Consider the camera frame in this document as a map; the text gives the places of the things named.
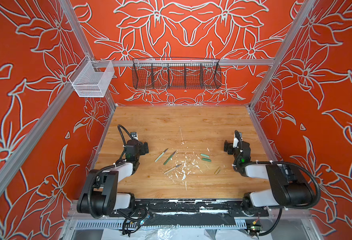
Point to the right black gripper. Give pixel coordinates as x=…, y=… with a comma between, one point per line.
x=229, y=148

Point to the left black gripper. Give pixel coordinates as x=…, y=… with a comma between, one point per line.
x=144, y=147

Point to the beige pen cap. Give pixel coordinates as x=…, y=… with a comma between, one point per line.
x=217, y=171

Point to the beige pen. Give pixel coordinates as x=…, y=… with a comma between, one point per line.
x=171, y=169

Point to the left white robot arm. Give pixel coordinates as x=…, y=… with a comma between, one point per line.
x=99, y=196

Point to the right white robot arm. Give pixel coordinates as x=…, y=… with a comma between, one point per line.
x=291, y=186

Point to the olive green pen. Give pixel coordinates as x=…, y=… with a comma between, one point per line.
x=161, y=154

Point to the lower green pen cap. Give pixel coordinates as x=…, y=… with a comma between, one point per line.
x=207, y=160

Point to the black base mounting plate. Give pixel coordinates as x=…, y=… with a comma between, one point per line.
x=231, y=207

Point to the clear plastic bin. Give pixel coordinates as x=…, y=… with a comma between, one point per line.
x=91, y=80

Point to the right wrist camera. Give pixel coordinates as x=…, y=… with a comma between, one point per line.
x=237, y=140

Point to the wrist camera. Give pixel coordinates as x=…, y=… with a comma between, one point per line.
x=134, y=135
x=237, y=140

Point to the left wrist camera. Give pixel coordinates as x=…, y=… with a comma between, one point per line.
x=134, y=135

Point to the black wire mesh basket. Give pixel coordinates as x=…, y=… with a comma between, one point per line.
x=176, y=74

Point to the white slotted cable duct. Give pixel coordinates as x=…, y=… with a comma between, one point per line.
x=118, y=224

